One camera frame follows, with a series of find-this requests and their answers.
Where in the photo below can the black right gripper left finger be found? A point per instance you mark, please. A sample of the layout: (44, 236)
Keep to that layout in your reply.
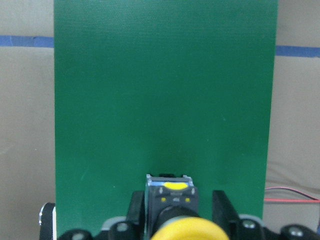
(136, 209)

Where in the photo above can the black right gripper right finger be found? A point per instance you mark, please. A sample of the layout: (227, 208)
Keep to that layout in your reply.
(223, 212)

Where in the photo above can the yellow push button switch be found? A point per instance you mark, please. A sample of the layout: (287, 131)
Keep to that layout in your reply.
(172, 211)

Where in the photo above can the green conveyor belt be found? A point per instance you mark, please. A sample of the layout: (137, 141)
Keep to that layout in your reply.
(160, 87)

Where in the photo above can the brown paper table cover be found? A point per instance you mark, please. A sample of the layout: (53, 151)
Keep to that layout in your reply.
(27, 178)

